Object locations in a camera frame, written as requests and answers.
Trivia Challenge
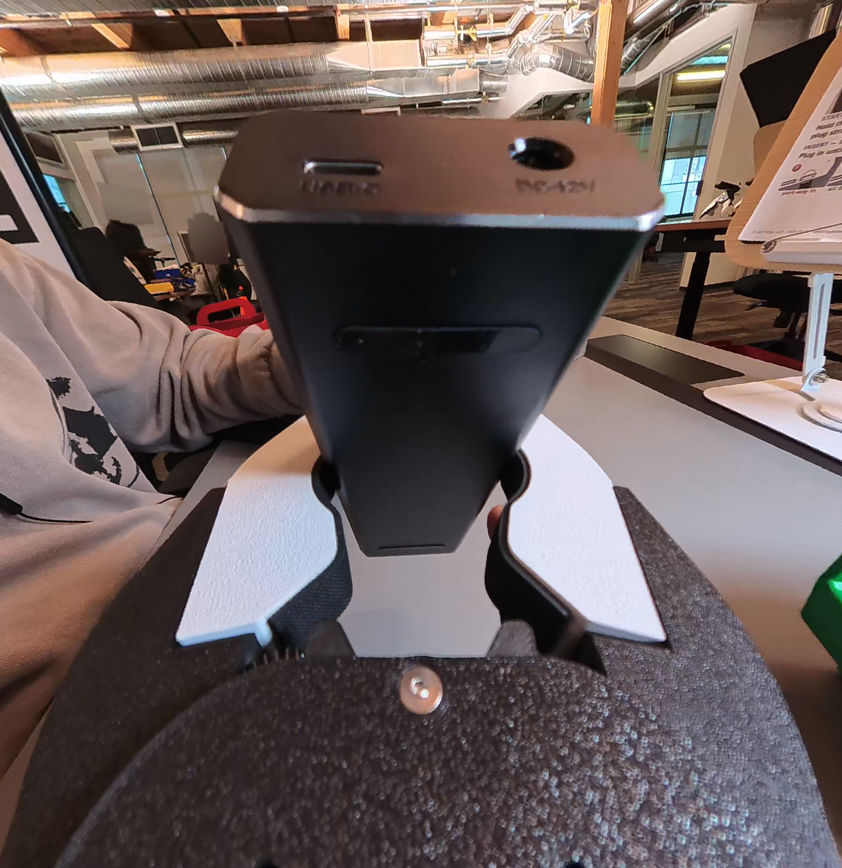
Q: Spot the red tote bag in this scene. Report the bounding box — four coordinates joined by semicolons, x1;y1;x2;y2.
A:
706;339;805;373
189;296;269;333

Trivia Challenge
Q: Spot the white document stand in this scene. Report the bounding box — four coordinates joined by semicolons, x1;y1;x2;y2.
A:
702;20;842;469

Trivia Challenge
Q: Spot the black office chair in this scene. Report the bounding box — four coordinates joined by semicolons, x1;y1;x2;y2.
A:
732;271;842;340

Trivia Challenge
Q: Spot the person's left forearm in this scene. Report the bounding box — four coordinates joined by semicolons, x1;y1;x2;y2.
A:
0;234;307;454

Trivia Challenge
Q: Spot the black wall panel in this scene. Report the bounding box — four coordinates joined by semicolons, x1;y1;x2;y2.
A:
738;29;837;130

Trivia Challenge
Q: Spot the black multi-port usb hub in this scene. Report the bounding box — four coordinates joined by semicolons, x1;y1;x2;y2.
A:
218;112;666;558

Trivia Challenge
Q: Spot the printed instruction sheet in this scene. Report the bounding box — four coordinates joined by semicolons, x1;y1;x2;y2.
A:
736;88;842;245

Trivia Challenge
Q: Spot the green plastic bin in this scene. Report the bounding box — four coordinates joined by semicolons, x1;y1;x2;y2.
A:
801;542;842;672

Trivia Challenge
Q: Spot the wooden standing desk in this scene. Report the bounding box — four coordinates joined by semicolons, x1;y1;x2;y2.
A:
652;217;734;340

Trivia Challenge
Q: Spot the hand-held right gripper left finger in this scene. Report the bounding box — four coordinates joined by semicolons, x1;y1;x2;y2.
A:
174;415;354;646

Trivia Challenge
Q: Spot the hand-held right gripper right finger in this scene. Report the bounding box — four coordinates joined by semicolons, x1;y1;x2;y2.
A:
484;414;669;659

